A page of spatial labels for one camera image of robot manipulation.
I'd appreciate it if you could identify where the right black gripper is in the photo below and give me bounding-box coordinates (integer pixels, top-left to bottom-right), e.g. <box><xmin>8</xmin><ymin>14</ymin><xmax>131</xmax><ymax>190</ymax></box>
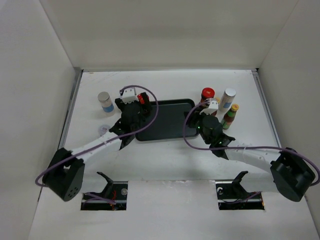
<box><xmin>184</xmin><ymin>107</ymin><xmax>211</xmax><ymax>145</ymax></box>

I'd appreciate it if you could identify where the red lid chili jar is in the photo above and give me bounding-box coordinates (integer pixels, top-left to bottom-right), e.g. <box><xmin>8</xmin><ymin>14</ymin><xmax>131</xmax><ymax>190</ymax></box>
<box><xmin>137</xmin><ymin>92</ymin><xmax>150</xmax><ymax>106</ymax></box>
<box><xmin>200</xmin><ymin>87</ymin><xmax>215</xmax><ymax>103</ymax></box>

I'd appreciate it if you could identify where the yellow cap sauce bottle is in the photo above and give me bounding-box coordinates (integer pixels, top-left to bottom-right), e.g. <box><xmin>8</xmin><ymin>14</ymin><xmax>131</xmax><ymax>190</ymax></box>
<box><xmin>221</xmin><ymin>104</ymin><xmax>239</xmax><ymax>130</ymax></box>
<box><xmin>211</xmin><ymin>97</ymin><xmax>221</xmax><ymax>116</ymax></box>

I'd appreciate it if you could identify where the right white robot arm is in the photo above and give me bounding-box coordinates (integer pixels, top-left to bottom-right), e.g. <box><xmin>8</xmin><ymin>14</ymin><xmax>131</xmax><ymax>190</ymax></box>
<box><xmin>183</xmin><ymin>112</ymin><xmax>320</xmax><ymax>202</ymax></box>

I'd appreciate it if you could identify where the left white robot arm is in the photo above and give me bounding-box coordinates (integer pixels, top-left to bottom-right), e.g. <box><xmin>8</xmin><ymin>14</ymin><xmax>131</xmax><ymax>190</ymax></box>
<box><xmin>35</xmin><ymin>92</ymin><xmax>152</xmax><ymax>202</ymax></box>

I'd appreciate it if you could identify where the silver lid seasoning canister left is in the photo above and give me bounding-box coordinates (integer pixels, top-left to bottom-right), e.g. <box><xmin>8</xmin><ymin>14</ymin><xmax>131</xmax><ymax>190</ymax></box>
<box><xmin>97</xmin><ymin>91</ymin><xmax>115</xmax><ymax>117</ymax></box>

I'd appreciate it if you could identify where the black plastic tray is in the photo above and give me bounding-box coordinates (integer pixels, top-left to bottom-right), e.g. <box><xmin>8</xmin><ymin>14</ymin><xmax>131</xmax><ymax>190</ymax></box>
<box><xmin>135</xmin><ymin>98</ymin><xmax>199</xmax><ymax>142</ymax></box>

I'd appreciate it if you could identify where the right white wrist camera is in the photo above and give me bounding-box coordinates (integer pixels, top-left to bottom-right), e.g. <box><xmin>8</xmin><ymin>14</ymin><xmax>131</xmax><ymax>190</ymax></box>
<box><xmin>201</xmin><ymin>98</ymin><xmax>217</xmax><ymax>115</ymax></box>

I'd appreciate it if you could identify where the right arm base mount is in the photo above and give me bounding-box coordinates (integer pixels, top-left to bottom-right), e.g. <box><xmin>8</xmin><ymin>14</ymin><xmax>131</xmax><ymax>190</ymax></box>
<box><xmin>215</xmin><ymin>171</ymin><xmax>265</xmax><ymax>211</ymax></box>

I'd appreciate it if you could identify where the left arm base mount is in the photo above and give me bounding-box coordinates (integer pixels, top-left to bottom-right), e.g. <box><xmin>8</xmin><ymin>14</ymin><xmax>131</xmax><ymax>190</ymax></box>
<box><xmin>80</xmin><ymin>172</ymin><xmax>129</xmax><ymax>211</ymax></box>

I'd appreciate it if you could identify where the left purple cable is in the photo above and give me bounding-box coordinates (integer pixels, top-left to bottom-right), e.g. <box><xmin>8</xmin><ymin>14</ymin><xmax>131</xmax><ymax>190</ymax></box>
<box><xmin>34</xmin><ymin>84</ymin><xmax>160</xmax><ymax>206</ymax></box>

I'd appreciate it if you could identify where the purple cable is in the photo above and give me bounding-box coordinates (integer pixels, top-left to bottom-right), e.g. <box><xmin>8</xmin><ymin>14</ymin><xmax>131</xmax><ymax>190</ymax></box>
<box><xmin>182</xmin><ymin>100</ymin><xmax>320</xmax><ymax>203</ymax></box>
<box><xmin>34</xmin><ymin>84</ymin><xmax>160</xmax><ymax>206</ymax></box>

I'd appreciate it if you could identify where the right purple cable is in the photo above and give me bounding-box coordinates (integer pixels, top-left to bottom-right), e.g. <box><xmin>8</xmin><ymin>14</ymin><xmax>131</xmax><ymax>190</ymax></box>
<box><xmin>182</xmin><ymin>100</ymin><xmax>320</xmax><ymax>203</ymax></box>

